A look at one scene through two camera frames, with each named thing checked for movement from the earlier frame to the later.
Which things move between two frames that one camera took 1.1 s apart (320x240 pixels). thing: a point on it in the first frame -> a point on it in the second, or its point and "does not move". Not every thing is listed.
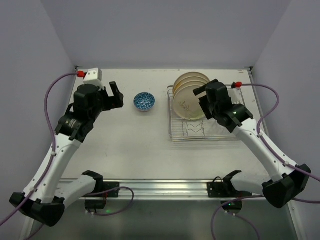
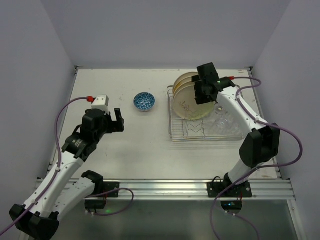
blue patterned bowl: x=144 y=101 does not move
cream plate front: x=186 y=105 does not move
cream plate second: x=188 y=83 does not move
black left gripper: x=109 y=97 -> x=114 y=123
